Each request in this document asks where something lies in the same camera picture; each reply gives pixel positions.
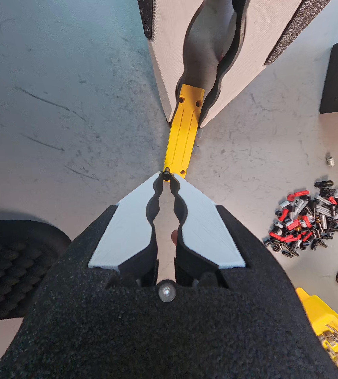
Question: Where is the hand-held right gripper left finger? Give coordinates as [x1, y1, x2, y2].
[88, 171, 163, 286]

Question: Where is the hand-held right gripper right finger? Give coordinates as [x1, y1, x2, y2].
[170, 173, 246, 287]

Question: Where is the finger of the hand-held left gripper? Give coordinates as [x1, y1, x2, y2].
[199, 0, 303, 128]
[148, 0, 205, 123]

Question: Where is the yellow lego panel piece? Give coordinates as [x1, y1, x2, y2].
[164, 84, 205, 179]

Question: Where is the pile of small lego connectors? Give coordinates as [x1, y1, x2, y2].
[263, 180, 338, 257]

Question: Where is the yellow bin with lego parts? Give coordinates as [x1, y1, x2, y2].
[296, 287, 338, 379]

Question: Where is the heap of blue grey lego parts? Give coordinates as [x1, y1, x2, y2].
[318, 324, 338, 367]

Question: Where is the black mesh cushion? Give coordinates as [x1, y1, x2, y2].
[0, 212, 72, 323]

